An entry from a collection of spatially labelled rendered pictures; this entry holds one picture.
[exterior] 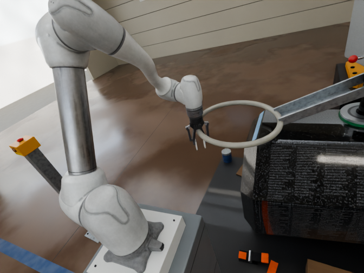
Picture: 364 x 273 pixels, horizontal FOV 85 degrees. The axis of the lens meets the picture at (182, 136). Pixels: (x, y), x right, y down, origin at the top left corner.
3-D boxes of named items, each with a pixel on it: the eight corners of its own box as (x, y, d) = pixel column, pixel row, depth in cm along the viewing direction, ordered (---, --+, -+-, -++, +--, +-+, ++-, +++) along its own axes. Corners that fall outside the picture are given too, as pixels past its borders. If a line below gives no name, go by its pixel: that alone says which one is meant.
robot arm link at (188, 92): (207, 102, 105) (188, 98, 113) (204, 73, 96) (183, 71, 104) (195, 111, 99) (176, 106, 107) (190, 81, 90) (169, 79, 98)
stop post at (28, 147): (99, 218, 202) (27, 130, 143) (113, 223, 192) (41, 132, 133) (84, 236, 189) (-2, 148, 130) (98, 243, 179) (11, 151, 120)
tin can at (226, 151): (230, 156, 225) (228, 147, 218) (233, 161, 216) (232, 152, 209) (221, 158, 225) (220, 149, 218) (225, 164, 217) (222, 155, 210)
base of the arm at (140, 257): (153, 278, 64) (145, 271, 61) (103, 261, 74) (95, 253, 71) (174, 226, 77) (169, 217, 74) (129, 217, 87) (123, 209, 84)
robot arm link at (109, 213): (127, 266, 64) (91, 227, 52) (96, 242, 74) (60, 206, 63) (158, 223, 73) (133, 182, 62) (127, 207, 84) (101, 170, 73)
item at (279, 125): (271, 99, 131) (272, 96, 130) (296, 147, 92) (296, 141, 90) (197, 107, 142) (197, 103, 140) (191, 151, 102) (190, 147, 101)
